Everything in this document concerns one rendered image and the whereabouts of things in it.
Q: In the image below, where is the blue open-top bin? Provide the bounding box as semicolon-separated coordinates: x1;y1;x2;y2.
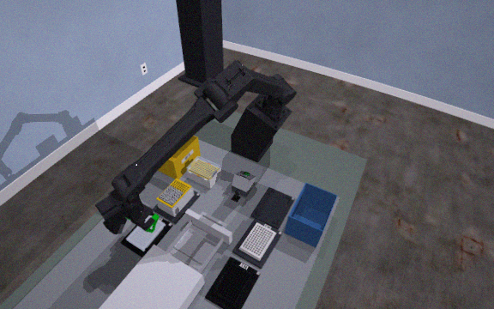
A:
284;183;337;247

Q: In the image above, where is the yellow open-top bin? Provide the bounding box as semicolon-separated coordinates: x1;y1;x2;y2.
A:
158;136;201;179

